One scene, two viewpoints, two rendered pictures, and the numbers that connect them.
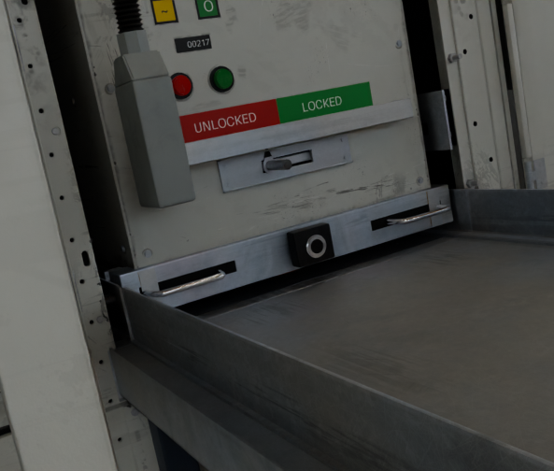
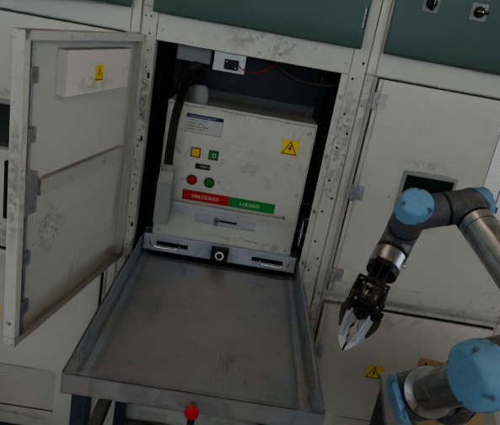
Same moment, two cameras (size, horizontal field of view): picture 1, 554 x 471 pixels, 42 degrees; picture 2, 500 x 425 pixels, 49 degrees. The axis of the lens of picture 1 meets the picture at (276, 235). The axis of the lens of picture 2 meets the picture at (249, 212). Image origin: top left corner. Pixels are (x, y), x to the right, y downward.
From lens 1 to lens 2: 118 cm
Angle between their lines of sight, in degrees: 26
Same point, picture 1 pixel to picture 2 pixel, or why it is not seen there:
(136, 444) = not seen: hidden behind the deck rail
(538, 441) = (136, 345)
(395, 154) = (276, 236)
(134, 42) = (165, 168)
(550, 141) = (351, 264)
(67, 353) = (13, 281)
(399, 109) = (277, 222)
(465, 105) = (313, 232)
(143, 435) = not seen: hidden behind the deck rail
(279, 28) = (241, 172)
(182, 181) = (163, 217)
